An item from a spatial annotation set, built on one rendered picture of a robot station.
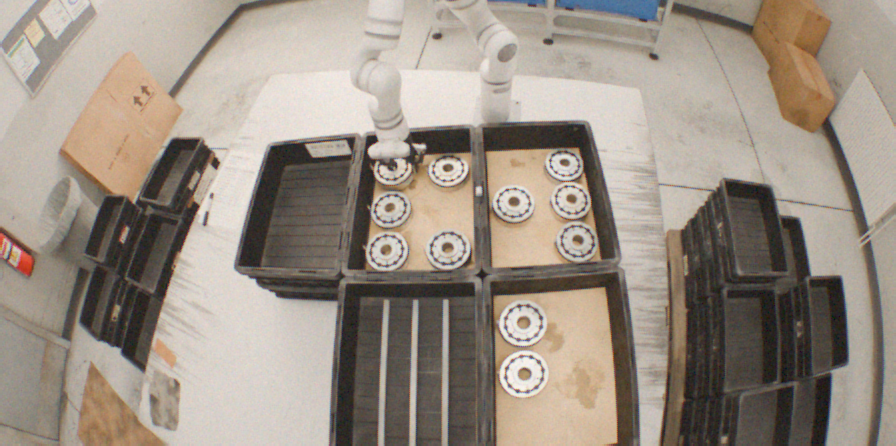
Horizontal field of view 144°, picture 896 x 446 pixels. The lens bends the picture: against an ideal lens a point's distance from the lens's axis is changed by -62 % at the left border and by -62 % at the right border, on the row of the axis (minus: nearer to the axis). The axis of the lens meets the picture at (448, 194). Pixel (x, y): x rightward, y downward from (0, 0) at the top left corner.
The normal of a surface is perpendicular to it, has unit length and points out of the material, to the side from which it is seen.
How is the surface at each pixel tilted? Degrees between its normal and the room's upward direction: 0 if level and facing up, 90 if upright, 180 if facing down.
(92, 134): 80
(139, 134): 74
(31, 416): 90
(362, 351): 0
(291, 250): 0
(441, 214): 0
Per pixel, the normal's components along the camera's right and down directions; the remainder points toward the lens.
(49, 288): 0.98, 0.10
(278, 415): -0.10, -0.52
